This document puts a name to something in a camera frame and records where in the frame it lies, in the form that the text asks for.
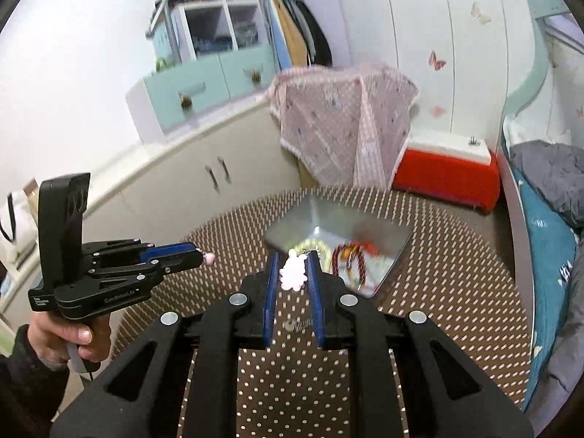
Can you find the brown polka dot tablecloth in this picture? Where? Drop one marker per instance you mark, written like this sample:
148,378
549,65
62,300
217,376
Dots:
294,388

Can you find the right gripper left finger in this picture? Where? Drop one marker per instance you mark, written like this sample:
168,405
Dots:
179,377

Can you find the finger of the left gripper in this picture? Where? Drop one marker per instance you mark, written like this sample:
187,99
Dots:
152,270
126,252

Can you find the teal bed sheet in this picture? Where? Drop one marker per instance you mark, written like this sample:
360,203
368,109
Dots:
557,264

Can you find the mint drawer unit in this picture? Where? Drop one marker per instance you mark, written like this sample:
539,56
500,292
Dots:
165,101

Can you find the mint bunk bed frame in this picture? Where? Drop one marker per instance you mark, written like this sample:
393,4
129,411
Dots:
545,71

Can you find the white pink charm jewelry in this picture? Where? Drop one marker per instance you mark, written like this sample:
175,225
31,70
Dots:
293,275

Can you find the grey duvet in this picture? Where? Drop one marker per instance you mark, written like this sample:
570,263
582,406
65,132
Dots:
555,172

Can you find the grey metal jewelry box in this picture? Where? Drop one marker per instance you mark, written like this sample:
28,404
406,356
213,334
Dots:
367,252

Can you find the red white storage box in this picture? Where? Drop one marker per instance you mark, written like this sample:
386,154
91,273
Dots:
448,167

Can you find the cardboard box under cloth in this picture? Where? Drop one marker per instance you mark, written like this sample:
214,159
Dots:
306,179

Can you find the hanging clothes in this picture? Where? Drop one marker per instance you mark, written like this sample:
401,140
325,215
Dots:
295,36

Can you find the left hand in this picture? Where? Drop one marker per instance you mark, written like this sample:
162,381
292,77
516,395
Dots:
49,335

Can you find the pink checkered bear cloth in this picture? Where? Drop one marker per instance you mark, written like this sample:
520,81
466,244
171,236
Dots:
346,126

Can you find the beige curved cabinet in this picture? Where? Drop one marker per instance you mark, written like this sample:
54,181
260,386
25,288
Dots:
161,193

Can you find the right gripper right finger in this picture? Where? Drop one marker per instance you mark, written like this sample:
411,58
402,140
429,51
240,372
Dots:
407,377

